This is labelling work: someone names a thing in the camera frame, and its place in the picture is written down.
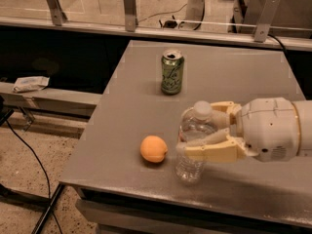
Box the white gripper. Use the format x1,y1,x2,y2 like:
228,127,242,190
176,97,300,163

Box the clear plastic water bottle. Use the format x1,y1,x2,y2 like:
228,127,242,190
175,99,219,185

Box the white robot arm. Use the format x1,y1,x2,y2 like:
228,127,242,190
176,97,312,163

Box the green soda can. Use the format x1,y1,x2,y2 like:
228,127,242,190
161,49,184,95

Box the orange fruit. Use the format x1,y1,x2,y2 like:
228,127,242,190
140,136,168,163

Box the grey metal table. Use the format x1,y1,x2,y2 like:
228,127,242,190
61,41,312,234

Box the grey side bench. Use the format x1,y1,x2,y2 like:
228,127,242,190
0,82,101,117

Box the black cable behind rail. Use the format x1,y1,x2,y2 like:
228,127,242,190
137,0,208,31

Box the right metal bracket post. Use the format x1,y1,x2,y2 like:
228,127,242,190
253,0,281,43

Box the metal bracket post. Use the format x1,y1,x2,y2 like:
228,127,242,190
123,0,137,32
46,0,67,26
253,0,281,43

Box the middle metal bracket post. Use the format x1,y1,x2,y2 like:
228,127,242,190
123,0,137,32

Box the black floor cable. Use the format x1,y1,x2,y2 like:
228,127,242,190
0,114,64,234

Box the left metal bracket post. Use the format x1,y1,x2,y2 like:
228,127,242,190
46,0,67,26

